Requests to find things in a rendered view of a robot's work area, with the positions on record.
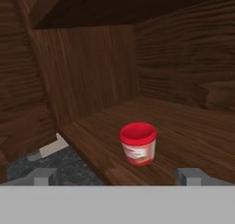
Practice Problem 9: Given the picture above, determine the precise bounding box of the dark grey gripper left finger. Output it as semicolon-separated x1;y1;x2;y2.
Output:
4;167;60;186

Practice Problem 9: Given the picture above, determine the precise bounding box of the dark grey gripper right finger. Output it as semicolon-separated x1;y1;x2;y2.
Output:
174;167;234;186

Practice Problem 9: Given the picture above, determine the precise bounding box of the red jam jar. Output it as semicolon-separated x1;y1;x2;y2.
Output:
118;121;159;167

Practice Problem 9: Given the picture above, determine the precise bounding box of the dark wooden cabinet door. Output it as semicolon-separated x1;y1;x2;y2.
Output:
0;0;59;185

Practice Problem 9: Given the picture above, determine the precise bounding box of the dark wooden cabinet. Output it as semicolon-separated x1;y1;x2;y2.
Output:
12;0;235;186

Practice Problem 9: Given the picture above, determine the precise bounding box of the white rectangular block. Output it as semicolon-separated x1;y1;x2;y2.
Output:
26;132;70;162

